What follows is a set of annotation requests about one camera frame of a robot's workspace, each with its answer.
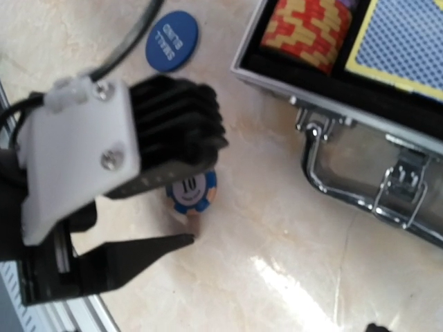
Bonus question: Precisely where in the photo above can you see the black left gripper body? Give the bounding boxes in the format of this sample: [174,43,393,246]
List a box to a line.
[1,76,228,306]

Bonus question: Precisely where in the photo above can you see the blue round button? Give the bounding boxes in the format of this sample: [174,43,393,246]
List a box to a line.
[145,10,199,73]

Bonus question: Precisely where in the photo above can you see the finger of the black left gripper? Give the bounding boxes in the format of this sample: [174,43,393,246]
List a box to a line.
[77,234,195,291]

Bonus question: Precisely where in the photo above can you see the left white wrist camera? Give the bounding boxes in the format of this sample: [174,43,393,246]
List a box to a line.
[18,77,141,246]

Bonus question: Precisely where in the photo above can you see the red poker chip stack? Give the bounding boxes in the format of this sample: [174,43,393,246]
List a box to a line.
[260,0,354,74]

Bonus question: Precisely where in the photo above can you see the blue playing card deck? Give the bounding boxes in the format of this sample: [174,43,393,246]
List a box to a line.
[345,0,442,101]

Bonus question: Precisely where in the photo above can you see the aluminium poker chip case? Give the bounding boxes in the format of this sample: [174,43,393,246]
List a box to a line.
[231,1,442,246]

